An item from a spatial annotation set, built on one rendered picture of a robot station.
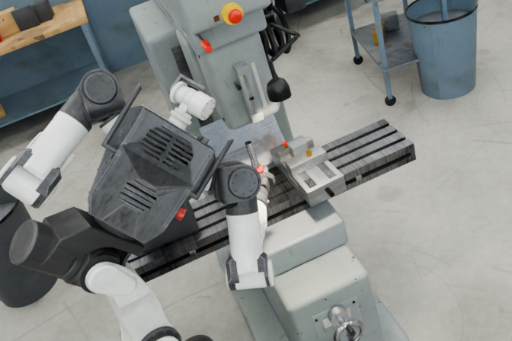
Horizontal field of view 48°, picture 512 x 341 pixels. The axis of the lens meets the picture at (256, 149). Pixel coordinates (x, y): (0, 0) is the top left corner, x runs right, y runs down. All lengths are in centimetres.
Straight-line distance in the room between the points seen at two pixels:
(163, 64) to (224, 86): 48
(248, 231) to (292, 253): 60
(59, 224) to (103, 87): 36
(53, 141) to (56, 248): 26
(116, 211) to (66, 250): 16
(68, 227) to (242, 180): 45
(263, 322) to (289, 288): 70
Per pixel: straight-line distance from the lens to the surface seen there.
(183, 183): 138
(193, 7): 165
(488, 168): 369
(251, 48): 187
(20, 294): 385
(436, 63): 419
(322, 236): 215
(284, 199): 217
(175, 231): 216
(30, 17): 564
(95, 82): 147
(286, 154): 223
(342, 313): 212
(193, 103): 154
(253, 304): 290
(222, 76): 188
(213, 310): 323
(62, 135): 148
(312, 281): 213
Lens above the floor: 233
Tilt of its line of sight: 33 degrees down
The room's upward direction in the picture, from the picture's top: 18 degrees counter-clockwise
